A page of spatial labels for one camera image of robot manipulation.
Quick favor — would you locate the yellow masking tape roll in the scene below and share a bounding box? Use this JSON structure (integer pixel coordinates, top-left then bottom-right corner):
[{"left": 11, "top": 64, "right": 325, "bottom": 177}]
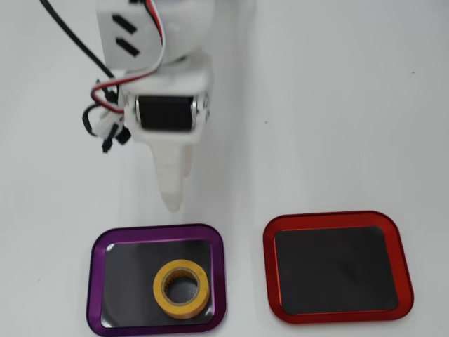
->
[{"left": 152, "top": 259, "right": 211, "bottom": 319}]

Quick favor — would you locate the red metal tray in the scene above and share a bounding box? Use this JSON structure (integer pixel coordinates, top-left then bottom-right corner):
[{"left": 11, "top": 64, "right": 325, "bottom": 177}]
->
[{"left": 262, "top": 210, "right": 415, "bottom": 324}]

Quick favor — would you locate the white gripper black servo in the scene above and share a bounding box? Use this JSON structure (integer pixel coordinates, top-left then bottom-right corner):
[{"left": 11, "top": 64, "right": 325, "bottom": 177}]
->
[{"left": 121, "top": 51, "right": 215, "bottom": 214}]

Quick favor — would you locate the purple metal tray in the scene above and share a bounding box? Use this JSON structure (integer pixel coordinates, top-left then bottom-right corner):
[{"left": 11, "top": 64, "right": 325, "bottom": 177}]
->
[{"left": 86, "top": 223, "right": 228, "bottom": 337}]

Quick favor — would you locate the black cable with connector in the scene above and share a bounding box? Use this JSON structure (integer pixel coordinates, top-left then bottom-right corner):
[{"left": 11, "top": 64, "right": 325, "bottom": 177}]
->
[{"left": 39, "top": 0, "right": 132, "bottom": 154}]

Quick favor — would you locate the red white black servo wire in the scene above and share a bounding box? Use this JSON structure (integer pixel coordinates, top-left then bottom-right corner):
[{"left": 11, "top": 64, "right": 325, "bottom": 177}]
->
[{"left": 91, "top": 0, "right": 168, "bottom": 115}]

